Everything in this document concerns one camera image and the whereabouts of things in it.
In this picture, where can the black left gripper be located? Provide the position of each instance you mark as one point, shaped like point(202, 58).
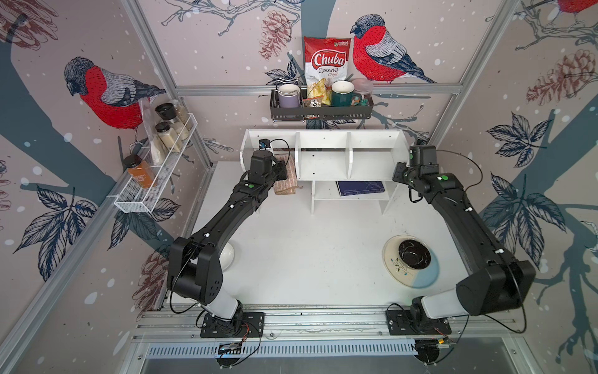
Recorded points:
point(280, 165)

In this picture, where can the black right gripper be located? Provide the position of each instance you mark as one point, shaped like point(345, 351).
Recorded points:
point(398, 168)

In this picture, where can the beige striped knitted cloth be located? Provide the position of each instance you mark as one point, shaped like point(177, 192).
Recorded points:
point(288, 186)

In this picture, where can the white wooden bookshelf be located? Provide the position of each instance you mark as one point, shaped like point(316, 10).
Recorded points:
point(325, 157)

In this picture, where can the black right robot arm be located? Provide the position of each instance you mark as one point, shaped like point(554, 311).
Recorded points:
point(496, 280)

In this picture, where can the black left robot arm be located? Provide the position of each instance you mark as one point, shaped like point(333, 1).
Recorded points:
point(194, 268)

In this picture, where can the lavender mug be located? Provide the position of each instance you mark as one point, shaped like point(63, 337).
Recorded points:
point(289, 96)

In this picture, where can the dark blue book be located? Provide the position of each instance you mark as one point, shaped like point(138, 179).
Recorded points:
point(353, 188)

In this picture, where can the black bowl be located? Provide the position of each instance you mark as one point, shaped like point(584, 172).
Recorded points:
point(414, 254)

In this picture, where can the yellow snack packet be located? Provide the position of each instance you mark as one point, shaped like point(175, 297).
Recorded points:
point(320, 91)

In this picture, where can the white ceramic bowl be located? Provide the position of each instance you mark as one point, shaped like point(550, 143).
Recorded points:
point(227, 256)

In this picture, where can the pink lidded jar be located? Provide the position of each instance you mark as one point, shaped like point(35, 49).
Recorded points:
point(364, 88)

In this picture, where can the black lid spice jar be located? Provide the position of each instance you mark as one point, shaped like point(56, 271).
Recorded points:
point(167, 112)
point(168, 136)

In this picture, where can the green mug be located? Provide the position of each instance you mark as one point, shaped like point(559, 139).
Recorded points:
point(344, 95)

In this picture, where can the cream and blue plate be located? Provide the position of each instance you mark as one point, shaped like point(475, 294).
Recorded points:
point(407, 276)

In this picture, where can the orange spice jar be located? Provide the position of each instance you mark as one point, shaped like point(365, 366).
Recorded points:
point(140, 170)

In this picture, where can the red Chuba chips bag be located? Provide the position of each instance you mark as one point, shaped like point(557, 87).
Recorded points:
point(327, 59)

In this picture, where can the black wall shelf basket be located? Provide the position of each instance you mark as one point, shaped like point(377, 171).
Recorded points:
point(322, 113)

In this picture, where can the white wire wall rack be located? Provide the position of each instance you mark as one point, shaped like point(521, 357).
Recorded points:
point(133, 198)

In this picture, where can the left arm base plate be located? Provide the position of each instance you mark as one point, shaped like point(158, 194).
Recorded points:
point(248, 325)

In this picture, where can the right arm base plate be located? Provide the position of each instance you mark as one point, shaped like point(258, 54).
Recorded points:
point(403, 323)

